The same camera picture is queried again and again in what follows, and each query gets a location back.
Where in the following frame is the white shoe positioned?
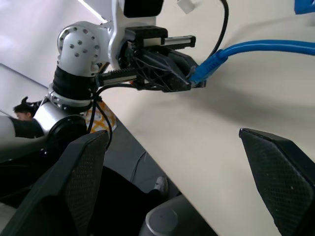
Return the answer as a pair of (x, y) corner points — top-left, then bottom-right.
(153, 175), (170, 198)

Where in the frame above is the blue plastic bin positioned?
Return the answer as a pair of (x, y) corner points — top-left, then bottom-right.
(293, 0), (315, 15)

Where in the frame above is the grey rounded robot body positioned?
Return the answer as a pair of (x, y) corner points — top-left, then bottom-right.
(138, 196), (219, 236)

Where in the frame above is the blue network cable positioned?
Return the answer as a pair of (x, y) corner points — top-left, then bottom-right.
(188, 39), (315, 89)

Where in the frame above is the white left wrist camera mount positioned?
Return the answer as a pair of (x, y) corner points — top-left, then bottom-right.
(107, 0), (165, 72)

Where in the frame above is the latticed finger of the black left gripper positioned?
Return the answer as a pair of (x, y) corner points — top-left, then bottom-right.
(159, 47), (198, 80)
(134, 48), (192, 93)

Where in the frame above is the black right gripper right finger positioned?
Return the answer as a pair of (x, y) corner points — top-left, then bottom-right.
(239, 127), (315, 236)

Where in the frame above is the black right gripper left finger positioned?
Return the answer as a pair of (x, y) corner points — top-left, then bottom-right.
(0, 130), (109, 236)

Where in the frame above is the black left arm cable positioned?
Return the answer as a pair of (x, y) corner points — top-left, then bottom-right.
(86, 82), (138, 151)

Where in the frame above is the white yellow patterned object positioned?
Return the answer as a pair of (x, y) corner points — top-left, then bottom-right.
(85, 100), (118, 135)

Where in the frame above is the thin black cable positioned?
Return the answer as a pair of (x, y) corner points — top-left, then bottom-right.
(210, 0), (230, 54)

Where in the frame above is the white coupler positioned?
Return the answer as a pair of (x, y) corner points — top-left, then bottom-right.
(176, 0), (198, 15)

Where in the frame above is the dark-haired person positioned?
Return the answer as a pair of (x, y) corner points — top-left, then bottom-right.
(12, 96), (45, 139)

